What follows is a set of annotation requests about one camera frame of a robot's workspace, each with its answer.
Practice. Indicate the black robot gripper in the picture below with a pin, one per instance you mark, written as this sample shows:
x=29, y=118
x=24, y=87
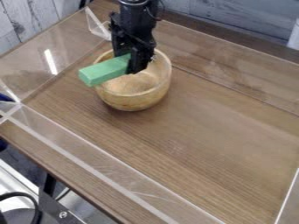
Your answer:
x=131, y=30

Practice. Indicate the green rectangular block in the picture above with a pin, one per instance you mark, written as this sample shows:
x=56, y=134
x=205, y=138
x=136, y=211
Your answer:
x=104, y=71

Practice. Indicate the light wooden bowl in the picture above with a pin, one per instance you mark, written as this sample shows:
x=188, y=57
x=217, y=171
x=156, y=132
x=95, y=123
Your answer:
x=133, y=92

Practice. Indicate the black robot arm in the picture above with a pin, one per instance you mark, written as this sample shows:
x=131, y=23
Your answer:
x=136, y=2

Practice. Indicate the black table leg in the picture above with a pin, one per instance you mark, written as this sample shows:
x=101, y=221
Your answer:
x=49, y=184

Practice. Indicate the clear acrylic tray enclosure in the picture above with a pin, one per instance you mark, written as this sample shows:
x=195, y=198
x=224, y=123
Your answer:
x=207, y=158

